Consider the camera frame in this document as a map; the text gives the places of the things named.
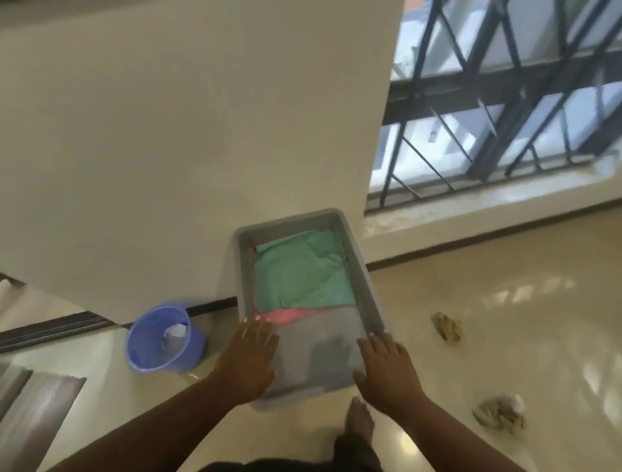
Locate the person's left hand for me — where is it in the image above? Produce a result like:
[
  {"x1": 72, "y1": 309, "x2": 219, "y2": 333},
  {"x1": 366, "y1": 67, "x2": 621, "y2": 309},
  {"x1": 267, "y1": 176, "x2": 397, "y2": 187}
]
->
[{"x1": 211, "y1": 316, "x2": 282, "y2": 407}]

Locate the person's right hand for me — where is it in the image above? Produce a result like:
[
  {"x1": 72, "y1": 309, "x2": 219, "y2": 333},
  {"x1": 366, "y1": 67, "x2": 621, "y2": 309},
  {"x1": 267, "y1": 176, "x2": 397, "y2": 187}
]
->
[{"x1": 352, "y1": 331, "x2": 431, "y2": 421}]

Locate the person's left forearm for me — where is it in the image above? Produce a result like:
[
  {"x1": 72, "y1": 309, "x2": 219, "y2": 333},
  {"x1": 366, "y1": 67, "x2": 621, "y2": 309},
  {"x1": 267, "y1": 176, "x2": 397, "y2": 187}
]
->
[{"x1": 46, "y1": 377, "x2": 239, "y2": 472}]

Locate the person's right forearm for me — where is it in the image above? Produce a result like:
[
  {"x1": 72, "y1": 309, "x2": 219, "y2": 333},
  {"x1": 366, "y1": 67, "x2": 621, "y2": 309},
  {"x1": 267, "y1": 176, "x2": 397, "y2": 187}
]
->
[{"x1": 400, "y1": 396, "x2": 525, "y2": 472}]

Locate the person's right foot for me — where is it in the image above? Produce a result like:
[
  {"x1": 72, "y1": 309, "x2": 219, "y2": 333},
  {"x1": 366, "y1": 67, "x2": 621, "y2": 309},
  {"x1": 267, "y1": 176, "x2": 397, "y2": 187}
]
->
[{"x1": 345, "y1": 396, "x2": 376, "y2": 438}]

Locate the person's dark clothing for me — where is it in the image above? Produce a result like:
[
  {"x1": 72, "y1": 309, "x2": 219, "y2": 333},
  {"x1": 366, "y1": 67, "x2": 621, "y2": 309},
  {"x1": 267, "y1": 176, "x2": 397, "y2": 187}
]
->
[{"x1": 199, "y1": 431, "x2": 382, "y2": 472}]

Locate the grey plastic tray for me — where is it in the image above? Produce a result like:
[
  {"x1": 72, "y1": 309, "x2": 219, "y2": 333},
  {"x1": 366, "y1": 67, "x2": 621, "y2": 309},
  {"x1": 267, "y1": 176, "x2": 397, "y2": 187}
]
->
[{"x1": 233, "y1": 207, "x2": 389, "y2": 412}]

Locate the crumpled white paper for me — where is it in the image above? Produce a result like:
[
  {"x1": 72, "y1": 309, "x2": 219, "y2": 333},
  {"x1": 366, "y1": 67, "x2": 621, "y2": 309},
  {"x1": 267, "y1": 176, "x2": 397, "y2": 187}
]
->
[{"x1": 163, "y1": 322, "x2": 190, "y2": 351}]

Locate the crumpled brown paper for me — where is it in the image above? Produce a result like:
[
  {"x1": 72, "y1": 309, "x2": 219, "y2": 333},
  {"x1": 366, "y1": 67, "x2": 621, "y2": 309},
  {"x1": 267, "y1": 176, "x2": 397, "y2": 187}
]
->
[{"x1": 431, "y1": 312, "x2": 463, "y2": 342}]

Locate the teal cloth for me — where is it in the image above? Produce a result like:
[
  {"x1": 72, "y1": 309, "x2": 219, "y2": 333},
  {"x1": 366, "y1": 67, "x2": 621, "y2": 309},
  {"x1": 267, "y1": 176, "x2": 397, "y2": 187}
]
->
[{"x1": 253, "y1": 228, "x2": 357, "y2": 314}]

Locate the blue waste bin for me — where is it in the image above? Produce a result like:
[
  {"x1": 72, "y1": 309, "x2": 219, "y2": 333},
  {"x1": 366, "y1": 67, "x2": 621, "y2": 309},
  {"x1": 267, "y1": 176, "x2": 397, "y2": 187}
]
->
[{"x1": 125, "y1": 305, "x2": 207, "y2": 374}]

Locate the crumpled colourful paper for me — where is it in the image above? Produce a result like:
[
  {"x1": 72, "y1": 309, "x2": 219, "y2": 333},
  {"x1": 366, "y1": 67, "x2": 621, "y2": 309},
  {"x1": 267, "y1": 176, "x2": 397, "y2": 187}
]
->
[{"x1": 471, "y1": 394, "x2": 527, "y2": 434}]

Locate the grey striped doormat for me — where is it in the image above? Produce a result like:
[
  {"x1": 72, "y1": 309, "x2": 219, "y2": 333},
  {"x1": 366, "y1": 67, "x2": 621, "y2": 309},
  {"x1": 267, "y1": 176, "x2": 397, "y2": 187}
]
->
[{"x1": 0, "y1": 362, "x2": 87, "y2": 472}]

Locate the black barred window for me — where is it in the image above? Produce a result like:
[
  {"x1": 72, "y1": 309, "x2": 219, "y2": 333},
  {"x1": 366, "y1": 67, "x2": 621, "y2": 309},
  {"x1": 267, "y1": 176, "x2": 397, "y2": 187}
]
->
[{"x1": 367, "y1": 0, "x2": 622, "y2": 210}]

